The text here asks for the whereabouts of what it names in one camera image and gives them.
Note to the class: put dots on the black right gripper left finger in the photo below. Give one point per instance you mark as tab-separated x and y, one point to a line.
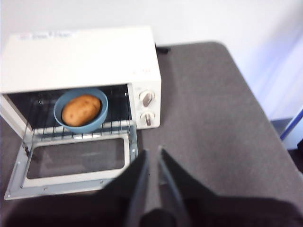
82	208

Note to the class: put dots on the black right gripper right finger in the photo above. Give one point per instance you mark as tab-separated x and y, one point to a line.
225	210

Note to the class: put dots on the blue ribbed bowl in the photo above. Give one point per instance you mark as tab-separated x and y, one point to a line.
99	118

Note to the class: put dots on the brown potato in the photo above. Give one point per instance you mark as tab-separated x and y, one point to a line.
81	110

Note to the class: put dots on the cream Toshiba toaster oven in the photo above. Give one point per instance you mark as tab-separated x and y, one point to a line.
82	61

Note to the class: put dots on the cream and beige oven knob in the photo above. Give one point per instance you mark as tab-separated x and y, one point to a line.
146	97
148	118

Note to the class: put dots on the blue-edged white panel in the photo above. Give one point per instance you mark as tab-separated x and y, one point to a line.
292	128

